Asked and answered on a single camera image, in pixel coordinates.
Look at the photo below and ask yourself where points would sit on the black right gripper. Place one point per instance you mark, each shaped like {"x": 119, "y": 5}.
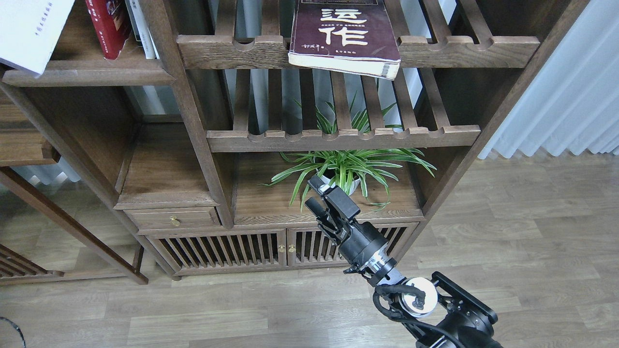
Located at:
{"x": 361, "y": 244}

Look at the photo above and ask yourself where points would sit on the red survival guide book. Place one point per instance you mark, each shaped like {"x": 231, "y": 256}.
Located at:
{"x": 112, "y": 25}

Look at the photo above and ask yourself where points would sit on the white purple book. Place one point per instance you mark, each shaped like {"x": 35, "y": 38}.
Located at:
{"x": 29, "y": 32}

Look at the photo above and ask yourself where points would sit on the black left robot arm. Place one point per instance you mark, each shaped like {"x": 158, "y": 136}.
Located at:
{"x": 11, "y": 335}

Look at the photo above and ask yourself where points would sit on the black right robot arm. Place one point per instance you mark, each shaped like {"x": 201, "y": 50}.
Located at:
{"x": 436, "y": 311}

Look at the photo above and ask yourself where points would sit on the white upright books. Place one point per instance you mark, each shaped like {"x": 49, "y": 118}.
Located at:
{"x": 140, "y": 29}

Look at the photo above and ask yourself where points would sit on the white plant pot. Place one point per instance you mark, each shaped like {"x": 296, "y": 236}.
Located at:
{"x": 336, "y": 179}

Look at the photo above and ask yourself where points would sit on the green spider plant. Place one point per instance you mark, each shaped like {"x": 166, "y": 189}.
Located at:
{"x": 365, "y": 163}

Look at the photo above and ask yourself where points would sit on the brass drawer knob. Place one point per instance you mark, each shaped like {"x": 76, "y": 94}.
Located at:
{"x": 174, "y": 221}

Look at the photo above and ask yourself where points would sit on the dark wooden bookshelf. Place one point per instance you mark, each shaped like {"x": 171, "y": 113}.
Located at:
{"x": 197, "y": 133}

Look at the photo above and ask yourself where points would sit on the dark maroon book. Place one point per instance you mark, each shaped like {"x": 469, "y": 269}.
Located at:
{"x": 349, "y": 36}

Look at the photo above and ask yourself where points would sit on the white pleated curtain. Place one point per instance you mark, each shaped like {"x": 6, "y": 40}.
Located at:
{"x": 573, "y": 103}

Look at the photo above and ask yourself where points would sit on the wooden side furniture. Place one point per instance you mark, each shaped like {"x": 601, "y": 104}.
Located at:
{"x": 53, "y": 227}

